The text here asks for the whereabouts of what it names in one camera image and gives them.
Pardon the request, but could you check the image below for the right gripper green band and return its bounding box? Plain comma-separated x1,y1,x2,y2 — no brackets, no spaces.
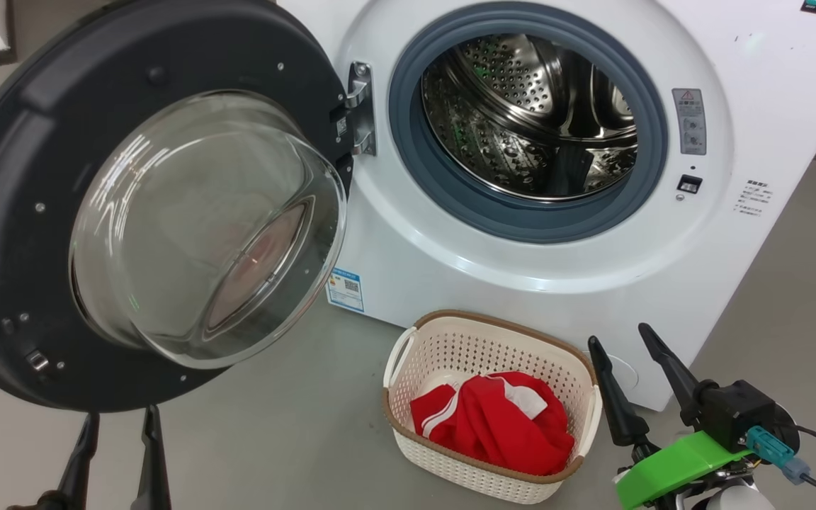
587,323,752,510

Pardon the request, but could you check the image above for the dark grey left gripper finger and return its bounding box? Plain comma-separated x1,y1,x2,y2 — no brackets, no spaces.
57,413,101,510
132,404,171,510

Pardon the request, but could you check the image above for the red and white garment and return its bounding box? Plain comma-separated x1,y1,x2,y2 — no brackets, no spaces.
410,372,576,476

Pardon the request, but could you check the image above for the black round glass washer door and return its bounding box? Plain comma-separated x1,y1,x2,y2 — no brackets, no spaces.
0,0,356,413

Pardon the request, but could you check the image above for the cream perforated basket brown rim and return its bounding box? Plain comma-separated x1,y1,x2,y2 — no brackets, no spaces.
382,310,603,505

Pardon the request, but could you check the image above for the white front-load washing machine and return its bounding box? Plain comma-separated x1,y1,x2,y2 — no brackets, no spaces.
277,0,816,412

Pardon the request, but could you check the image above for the stainless steel washing machine drum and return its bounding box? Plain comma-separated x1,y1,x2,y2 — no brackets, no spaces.
422,34,639,201

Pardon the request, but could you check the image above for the metal door hinge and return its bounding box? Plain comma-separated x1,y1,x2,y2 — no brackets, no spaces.
343,62,378,157

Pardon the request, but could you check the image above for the round white filter cover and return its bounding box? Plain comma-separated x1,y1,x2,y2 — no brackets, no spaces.
582,351,640,392

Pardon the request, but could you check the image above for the blue energy label sticker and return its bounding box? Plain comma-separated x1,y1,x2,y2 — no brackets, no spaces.
326,267,366,313

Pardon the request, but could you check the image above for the grey warning sticker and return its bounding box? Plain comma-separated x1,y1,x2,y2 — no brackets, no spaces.
672,88,708,156

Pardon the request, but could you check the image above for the teal cable connector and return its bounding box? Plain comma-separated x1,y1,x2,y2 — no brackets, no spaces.
744,425,811,486

